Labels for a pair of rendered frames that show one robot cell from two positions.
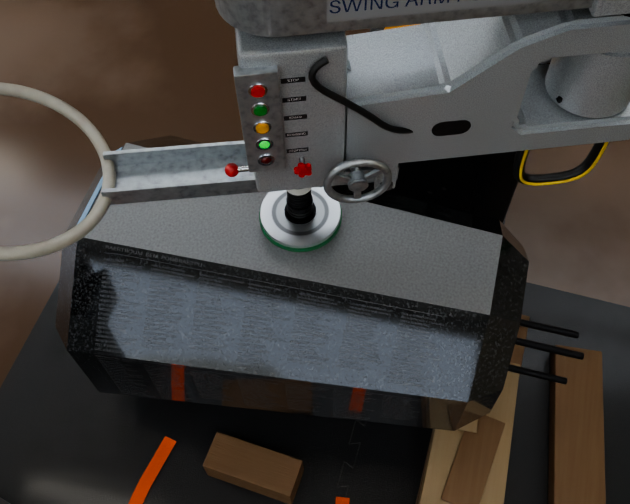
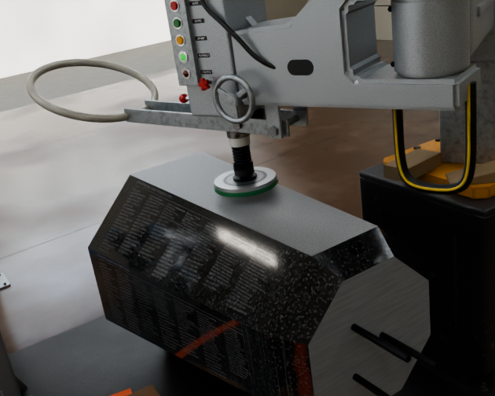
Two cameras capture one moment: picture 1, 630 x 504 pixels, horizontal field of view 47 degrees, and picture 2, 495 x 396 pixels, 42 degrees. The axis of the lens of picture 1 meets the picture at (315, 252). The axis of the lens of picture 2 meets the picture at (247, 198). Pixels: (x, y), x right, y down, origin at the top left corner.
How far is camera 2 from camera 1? 165 cm
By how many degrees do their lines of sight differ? 48
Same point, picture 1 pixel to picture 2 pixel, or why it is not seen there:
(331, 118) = (221, 42)
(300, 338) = (193, 258)
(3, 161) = not seen: hidden behind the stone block
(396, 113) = (261, 45)
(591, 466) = not seen: outside the picture
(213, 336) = (152, 248)
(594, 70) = (397, 21)
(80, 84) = not seen: hidden behind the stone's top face
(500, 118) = (332, 61)
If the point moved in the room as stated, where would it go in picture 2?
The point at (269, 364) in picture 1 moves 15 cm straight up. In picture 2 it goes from (168, 275) to (160, 234)
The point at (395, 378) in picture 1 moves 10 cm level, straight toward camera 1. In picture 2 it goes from (231, 302) to (201, 317)
